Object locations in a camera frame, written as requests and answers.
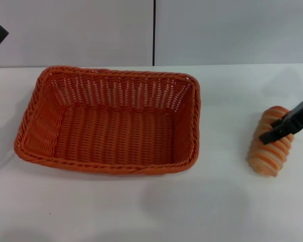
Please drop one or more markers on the striped long bread roll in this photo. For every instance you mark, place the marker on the striped long bread roll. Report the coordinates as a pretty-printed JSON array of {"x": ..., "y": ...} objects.
[{"x": 267, "y": 156}]

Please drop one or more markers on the orange woven plastic basket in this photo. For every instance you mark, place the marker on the orange woven plastic basket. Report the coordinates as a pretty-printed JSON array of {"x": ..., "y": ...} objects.
[{"x": 111, "y": 131}]

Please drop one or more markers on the black vertical wall strip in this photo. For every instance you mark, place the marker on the black vertical wall strip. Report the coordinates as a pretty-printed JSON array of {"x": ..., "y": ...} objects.
[{"x": 154, "y": 32}]

